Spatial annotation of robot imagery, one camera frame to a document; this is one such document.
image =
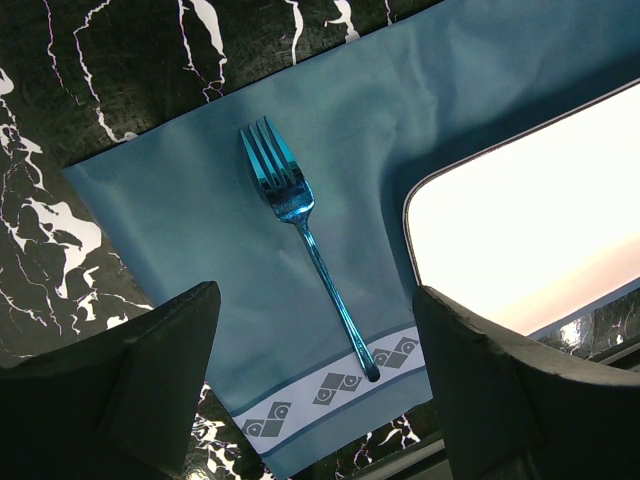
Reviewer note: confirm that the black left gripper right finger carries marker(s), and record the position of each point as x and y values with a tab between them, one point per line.
513	408

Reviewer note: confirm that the white rectangular plate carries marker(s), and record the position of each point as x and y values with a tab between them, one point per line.
541	228

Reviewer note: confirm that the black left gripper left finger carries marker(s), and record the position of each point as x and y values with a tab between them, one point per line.
117	405

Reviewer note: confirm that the blue patterned cloth placemat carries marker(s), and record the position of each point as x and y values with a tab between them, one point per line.
366	121

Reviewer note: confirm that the blue small fork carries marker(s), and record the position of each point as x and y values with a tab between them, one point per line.
291	198

